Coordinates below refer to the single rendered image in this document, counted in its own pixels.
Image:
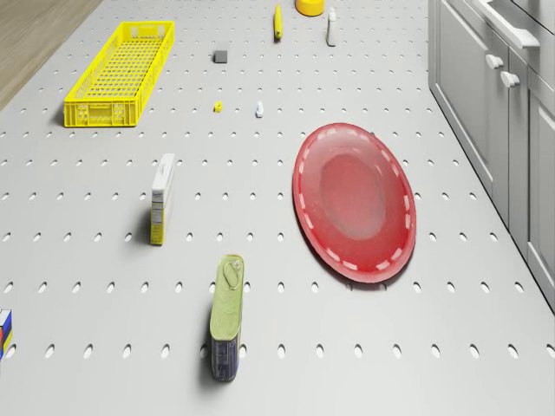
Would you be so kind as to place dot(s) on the red plate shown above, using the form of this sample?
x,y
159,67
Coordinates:
x,y
353,203

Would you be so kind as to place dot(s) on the small white object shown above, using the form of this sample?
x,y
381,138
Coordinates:
x,y
259,109

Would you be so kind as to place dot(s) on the flat-sided can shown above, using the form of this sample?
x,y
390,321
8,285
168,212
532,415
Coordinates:
x,y
226,312

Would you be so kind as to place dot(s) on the white and yellow box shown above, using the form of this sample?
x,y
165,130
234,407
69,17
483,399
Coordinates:
x,y
161,195

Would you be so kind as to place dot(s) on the small yellow object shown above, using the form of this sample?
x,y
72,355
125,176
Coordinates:
x,y
218,106

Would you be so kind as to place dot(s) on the grey cube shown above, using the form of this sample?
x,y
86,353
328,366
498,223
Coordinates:
x,y
220,56

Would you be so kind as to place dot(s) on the small white bottle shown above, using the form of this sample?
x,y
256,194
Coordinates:
x,y
331,32

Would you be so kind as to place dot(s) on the banana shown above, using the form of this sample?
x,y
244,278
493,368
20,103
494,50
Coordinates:
x,y
277,24

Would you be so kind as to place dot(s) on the yellow bowl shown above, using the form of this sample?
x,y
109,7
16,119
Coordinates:
x,y
310,6

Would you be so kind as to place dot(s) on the yellow basket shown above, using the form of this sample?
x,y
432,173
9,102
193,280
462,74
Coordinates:
x,y
82,110

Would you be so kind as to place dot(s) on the white cabinet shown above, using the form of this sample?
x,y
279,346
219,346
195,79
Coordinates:
x,y
472,86

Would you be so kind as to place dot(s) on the puzzle cube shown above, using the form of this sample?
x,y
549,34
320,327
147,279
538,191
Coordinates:
x,y
4,333

